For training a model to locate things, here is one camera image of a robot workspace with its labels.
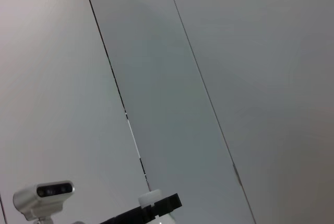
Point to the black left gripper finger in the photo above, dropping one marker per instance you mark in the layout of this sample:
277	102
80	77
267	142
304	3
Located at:
146	212

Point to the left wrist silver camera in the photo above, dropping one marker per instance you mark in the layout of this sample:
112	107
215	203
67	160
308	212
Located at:
44	195

